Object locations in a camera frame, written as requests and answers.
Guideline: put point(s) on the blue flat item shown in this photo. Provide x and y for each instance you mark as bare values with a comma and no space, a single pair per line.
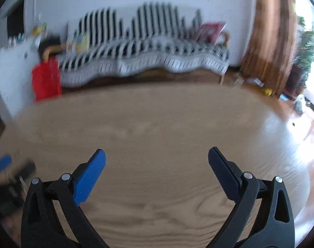
283,97

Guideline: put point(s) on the colourful picture book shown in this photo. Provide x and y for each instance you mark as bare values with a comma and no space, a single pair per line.
82,42

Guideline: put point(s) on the potted plant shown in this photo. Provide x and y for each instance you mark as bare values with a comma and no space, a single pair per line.
306,44

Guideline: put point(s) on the white paper scrap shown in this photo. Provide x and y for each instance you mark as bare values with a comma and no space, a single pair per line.
255,82

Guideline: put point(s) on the wooden frame sofa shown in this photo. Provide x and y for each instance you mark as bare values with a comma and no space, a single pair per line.
53,48

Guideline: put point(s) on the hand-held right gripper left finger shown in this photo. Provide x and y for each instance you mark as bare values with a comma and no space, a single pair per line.
89,178

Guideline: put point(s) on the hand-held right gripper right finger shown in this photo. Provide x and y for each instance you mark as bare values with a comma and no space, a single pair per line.
224,175

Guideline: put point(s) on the beige slipper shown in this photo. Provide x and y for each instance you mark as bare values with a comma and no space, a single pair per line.
238,82

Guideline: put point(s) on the black side table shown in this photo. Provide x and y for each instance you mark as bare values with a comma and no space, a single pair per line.
49,41

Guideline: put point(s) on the black white striped blanket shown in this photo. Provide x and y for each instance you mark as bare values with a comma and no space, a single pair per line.
146,56

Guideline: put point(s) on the red plastic chair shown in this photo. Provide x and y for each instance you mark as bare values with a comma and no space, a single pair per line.
46,80

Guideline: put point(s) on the yellow toy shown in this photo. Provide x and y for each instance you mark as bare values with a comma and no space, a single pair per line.
266,91

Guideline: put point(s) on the dark doorway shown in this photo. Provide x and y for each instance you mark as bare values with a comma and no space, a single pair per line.
16,20

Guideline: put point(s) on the yellow bowl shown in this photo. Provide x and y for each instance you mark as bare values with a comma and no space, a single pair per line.
39,29

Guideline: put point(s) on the white cabinet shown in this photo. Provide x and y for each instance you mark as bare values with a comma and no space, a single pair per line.
12,77

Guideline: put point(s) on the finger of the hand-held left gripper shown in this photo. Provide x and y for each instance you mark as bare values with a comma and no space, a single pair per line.
3,162
25,169

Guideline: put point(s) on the white plastic bag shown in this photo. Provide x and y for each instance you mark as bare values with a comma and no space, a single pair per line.
298,103

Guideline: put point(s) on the pink printed cushion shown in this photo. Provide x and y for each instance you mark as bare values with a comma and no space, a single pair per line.
211,31

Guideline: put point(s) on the brown curtain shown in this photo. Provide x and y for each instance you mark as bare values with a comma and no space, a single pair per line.
270,31

